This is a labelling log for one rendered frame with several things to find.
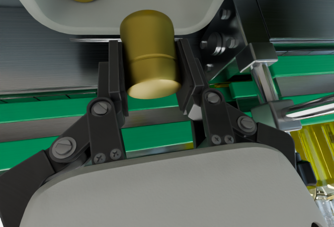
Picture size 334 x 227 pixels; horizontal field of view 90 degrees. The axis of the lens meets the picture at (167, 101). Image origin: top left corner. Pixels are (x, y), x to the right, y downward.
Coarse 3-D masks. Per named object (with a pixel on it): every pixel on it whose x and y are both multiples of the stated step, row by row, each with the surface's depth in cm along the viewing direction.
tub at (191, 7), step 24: (24, 0) 13; (48, 0) 15; (72, 0) 17; (96, 0) 18; (120, 0) 18; (144, 0) 19; (168, 0) 19; (192, 0) 19; (216, 0) 16; (48, 24) 16; (72, 24) 16; (96, 24) 17; (120, 24) 18; (192, 24) 19
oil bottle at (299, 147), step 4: (292, 132) 29; (296, 132) 29; (292, 136) 29; (296, 136) 29; (296, 140) 29; (300, 140) 29; (296, 144) 29; (300, 144) 29; (296, 148) 29; (300, 148) 29; (300, 152) 28; (304, 152) 29; (304, 156) 28; (316, 184) 27; (308, 188) 27; (312, 188) 27; (316, 188) 27; (312, 192) 27; (316, 192) 27; (312, 196) 27; (316, 196) 27
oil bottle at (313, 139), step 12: (300, 132) 30; (312, 132) 30; (324, 132) 31; (312, 144) 29; (324, 144) 30; (312, 156) 29; (324, 156) 29; (324, 168) 28; (324, 180) 28; (324, 192) 27
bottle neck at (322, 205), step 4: (316, 204) 29; (320, 204) 29; (324, 204) 29; (328, 204) 28; (332, 204) 28; (320, 208) 29; (324, 208) 29; (328, 208) 28; (332, 208) 28; (324, 212) 28; (328, 212) 28; (332, 212) 28; (324, 216) 28; (328, 216) 28; (332, 216) 28; (328, 220) 28; (332, 220) 28; (328, 224) 28; (332, 224) 28
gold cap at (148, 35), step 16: (128, 16) 10; (144, 16) 9; (160, 16) 10; (128, 32) 10; (144, 32) 9; (160, 32) 9; (128, 48) 9; (144, 48) 9; (160, 48) 9; (128, 64) 9; (144, 64) 9; (160, 64) 9; (176, 64) 10; (128, 80) 9; (144, 80) 9; (160, 80) 9; (176, 80) 9; (144, 96) 11; (160, 96) 11
